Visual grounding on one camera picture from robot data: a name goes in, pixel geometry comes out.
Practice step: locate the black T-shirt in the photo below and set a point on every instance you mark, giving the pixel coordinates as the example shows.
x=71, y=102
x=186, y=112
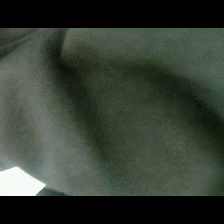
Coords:
x=126, y=110

